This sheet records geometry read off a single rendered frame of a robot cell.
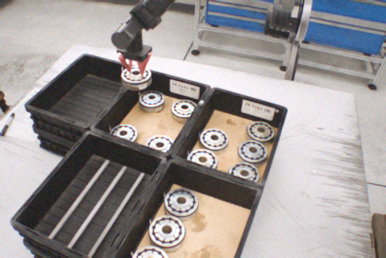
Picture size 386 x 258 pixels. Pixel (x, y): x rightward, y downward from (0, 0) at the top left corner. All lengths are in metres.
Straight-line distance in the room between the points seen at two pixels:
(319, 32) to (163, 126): 2.06
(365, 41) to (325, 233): 2.17
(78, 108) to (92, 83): 0.17
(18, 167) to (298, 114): 1.23
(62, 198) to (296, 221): 0.79
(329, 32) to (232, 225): 2.32
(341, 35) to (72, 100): 2.31
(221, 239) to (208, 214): 0.09
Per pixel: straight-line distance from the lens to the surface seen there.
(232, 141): 1.29
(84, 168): 1.23
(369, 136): 2.88
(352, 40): 3.18
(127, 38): 1.04
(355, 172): 1.53
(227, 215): 1.09
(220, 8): 3.10
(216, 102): 1.39
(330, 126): 1.68
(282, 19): 1.47
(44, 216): 1.15
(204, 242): 1.04
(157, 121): 1.35
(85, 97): 1.51
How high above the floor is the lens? 1.74
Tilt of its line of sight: 44 degrees down
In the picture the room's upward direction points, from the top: 3 degrees clockwise
